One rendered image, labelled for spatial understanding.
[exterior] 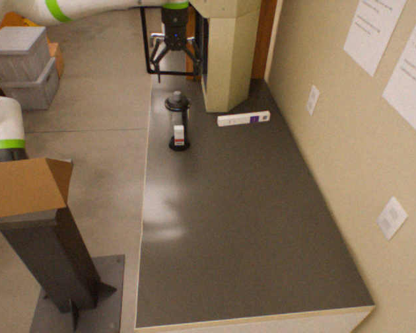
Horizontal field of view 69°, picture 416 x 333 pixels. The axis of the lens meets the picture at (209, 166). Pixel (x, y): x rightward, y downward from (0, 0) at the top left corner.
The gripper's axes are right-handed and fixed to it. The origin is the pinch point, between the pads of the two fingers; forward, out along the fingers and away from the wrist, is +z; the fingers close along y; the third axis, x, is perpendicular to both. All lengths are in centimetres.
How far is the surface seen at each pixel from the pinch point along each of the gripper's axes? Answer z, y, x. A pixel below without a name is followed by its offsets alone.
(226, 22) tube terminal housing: -12.6, -22.3, -25.5
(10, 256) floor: 127, 112, -7
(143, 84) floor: 127, 38, -234
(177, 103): 9.0, 0.0, 3.4
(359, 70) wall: -14, -58, 23
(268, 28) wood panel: 3, -53, -63
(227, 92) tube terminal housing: 21.2, -25.4, -25.6
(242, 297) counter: 33, -16, 72
